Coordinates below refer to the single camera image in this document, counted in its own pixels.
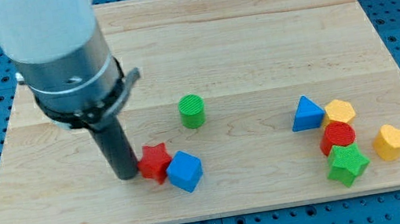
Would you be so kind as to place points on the red star block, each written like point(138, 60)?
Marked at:
point(154, 162)

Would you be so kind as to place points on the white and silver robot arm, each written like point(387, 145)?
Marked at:
point(58, 47)

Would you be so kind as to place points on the green star block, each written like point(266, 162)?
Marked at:
point(346, 163)

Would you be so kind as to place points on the green cylinder block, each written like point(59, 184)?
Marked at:
point(191, 110)

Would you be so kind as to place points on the light wooden board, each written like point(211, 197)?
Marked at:
point(250, 61)

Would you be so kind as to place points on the blue cube block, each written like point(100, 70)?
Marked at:
point(185, 171)

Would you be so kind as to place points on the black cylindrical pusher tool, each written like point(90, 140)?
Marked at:
point(116, 149)

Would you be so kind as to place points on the blue triangle block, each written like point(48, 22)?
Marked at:
point(308, 115)

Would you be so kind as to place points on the yellow hexagon block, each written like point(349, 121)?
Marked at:
point(338, 111)

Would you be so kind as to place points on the red cylinder block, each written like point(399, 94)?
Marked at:
point(337, 133)

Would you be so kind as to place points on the yellow heart block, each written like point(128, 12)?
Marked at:
point(387, 143)

